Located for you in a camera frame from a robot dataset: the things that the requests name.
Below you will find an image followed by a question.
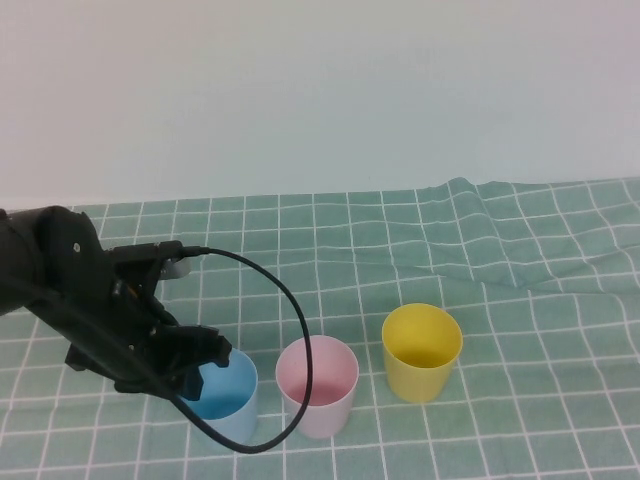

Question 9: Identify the pink plastic cup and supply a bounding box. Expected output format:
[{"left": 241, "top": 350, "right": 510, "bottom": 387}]
[{"left": 275, "top": 335, "right": 360, "bottom": 440}]

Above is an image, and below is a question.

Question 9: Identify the yellow plastic cup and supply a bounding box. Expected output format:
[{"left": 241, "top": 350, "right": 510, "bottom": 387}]
[{"left": 381, "top": 302, "right": 464, "bottom": 404}]

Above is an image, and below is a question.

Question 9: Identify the green checked tablecloth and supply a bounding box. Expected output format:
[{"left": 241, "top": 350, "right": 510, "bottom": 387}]
[{"left": 0, "top": 177, "right": 640, "bottom": 480}]

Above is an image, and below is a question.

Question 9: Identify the black left camera cable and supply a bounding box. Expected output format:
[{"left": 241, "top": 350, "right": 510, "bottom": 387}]
[{"left": 0, "top": 244, "right": 314, "bottom": 455}]

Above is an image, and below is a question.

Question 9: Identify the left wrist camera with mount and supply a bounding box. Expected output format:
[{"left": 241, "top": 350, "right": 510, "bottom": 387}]
[{"left": 112, "top": 240, "right": 191, "bottom": 280}]

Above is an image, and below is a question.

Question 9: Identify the light blue plastic cup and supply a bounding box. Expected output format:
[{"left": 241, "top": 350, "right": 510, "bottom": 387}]
[{"left": 177, "top": 348, "right": 260, "bottom": 444}]

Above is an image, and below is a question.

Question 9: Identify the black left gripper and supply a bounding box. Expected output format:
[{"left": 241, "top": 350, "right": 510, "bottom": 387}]
[{"left": 49, "top": 249, "right": 234, "bottom": 402}]

